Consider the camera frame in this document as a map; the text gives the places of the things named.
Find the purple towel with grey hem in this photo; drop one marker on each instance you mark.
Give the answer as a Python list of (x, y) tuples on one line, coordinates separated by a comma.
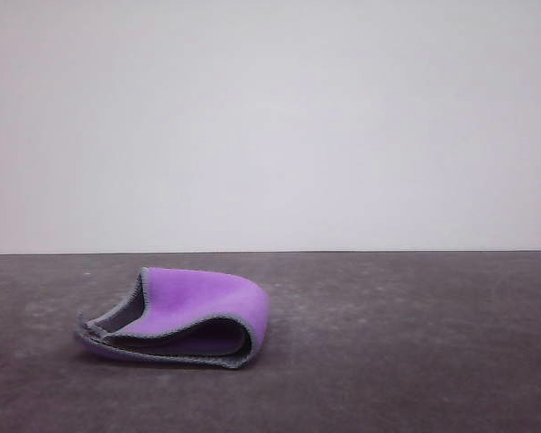
[(198, 297)]

